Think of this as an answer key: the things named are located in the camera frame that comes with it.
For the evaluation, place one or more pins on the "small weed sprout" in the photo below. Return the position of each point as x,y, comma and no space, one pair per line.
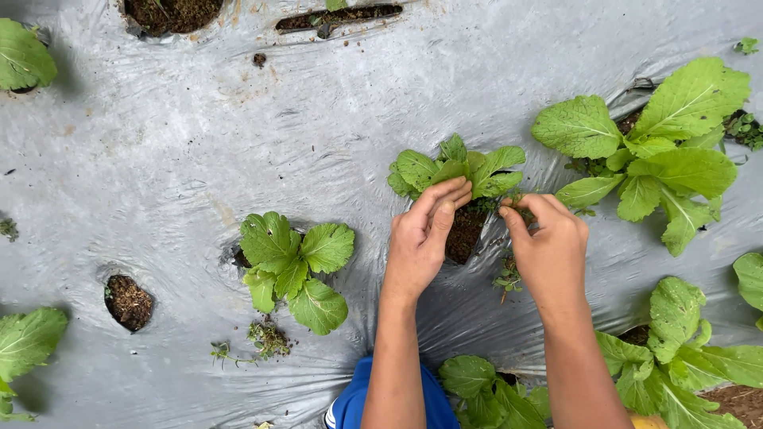
746,45

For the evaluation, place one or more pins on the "silver plastic mulch sheet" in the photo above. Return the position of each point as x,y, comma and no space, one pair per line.
149,149

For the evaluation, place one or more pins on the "growing weed patch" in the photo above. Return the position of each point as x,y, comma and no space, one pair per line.
744,128

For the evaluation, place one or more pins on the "person's right hand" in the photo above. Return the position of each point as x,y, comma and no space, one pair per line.
551,253

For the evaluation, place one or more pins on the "pulled green weed clump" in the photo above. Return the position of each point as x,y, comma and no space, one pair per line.
508,279

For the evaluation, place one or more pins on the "small dark weed tuft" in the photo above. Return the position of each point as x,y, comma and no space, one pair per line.
8,228

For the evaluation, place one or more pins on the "person's blue shorts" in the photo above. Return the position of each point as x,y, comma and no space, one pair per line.
351,402

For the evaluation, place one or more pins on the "small leafy green seedling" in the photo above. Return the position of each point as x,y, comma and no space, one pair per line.
417,170

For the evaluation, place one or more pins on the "large leafy green plant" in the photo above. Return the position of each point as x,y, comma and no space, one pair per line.
685,170

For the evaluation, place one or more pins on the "thin pulled weed stem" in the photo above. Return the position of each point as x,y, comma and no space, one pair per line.
223,353

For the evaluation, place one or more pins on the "tiny green weed sprig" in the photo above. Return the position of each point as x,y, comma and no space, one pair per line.
517,199

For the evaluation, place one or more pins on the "pulled weed clump with roots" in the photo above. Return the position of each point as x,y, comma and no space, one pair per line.
268,339

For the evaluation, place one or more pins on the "medium leafy green plant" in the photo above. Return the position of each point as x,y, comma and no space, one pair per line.
268,241

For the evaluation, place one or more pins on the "person's left hand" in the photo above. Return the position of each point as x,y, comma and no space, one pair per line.
417,250

